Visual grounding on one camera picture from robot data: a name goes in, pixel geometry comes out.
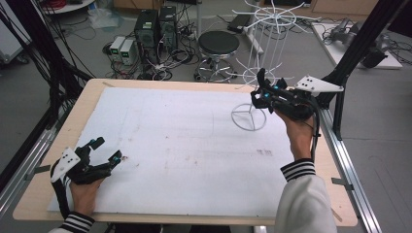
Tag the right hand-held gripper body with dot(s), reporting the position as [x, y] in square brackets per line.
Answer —
[319, 85]

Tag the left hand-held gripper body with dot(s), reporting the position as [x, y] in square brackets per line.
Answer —
[68, 161]

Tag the black bow tie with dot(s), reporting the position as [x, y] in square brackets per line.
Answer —
[261, 77]

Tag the person's left hand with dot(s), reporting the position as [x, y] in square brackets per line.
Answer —
[83, 197]

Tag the person's right hand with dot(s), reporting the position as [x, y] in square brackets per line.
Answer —
[299, 136]

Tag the grey metal clamp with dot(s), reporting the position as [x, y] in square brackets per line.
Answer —
[338, 181]
[42, 169]

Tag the white metal stand leg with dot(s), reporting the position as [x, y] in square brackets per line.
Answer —
[256, 45]

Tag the grey and black device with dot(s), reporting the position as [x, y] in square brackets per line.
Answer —
[343, 30]

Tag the white foam mat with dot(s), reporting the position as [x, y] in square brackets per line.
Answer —
[168, 129]

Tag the black round stool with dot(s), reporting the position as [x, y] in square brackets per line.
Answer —
[218, 42]

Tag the black flat box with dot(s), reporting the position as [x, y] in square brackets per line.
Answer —
[238, 22]

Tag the wooden cabinet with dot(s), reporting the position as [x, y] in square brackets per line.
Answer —
[136, 4]
[343, 6]

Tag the grey power supply box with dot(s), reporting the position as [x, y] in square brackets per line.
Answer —
[116, 45]
[128, 51]

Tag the black computer tower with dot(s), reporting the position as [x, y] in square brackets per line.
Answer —
[167, 29]
[146, 32]

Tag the clear plastic bag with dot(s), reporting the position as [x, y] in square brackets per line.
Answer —
[103, 17]

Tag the thin wooden stick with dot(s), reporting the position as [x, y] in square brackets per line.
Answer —
[337, 216]

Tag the grey equipment case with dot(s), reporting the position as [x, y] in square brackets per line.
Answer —
[9, 39]

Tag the round white table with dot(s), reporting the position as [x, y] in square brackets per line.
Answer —
[71, 8]

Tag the aluminium rail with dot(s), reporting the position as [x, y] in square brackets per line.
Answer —
[42, 142]
[343, 161]

